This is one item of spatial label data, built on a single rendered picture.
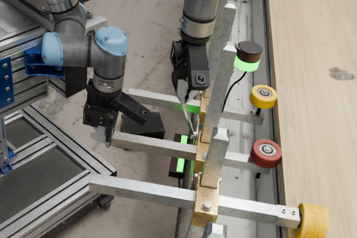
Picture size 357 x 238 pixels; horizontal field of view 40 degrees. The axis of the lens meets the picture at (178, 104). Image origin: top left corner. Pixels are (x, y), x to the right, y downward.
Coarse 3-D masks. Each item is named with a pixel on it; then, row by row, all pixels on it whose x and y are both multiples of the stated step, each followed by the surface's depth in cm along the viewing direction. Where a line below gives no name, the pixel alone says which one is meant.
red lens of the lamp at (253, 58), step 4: (240, 52) 116; (244, 52) 115; (240, 56) 116; (244, 56) 116; (248, 56) 115; (252, 56) 115; (256, 56) 115; (260, 56) 117; (244, 60) 116; (248, 60) 116; (252, 60) 116; (256, 60) 116
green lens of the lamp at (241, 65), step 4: (236, 56) 118; (236, 60) 118; (240, 60) 117; (236, 64) 118; (240, 64) 117; (244, 64) 117; (248, 64) 116; (252, 64) 117; (256, 64) 117; (240, 68) 118; (244, 68) 117; (248, 68) 117; (252, 68) 117; (256, 68) 118
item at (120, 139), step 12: (120, 132) 135; (120, 144) 134; (132, 144) 133; (144, 144) 133; (156, 144) 133; (168, 144) 134; (180, 144) 134; (180, 156) 134; (192, 156) 134; (228, 156) 134; (240, 156) 134; (240, 168) 135; (252, 168) 134; (264, 168) 133
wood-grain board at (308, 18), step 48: (288, 0) 204; (336, 0) 210; (288, 48) 174; (336, 48) 179; (288, 96) 152; (336, 96) 155; (288, 144) 135; (336, 144) 137; (288, 192) 121; (336, 192) 123
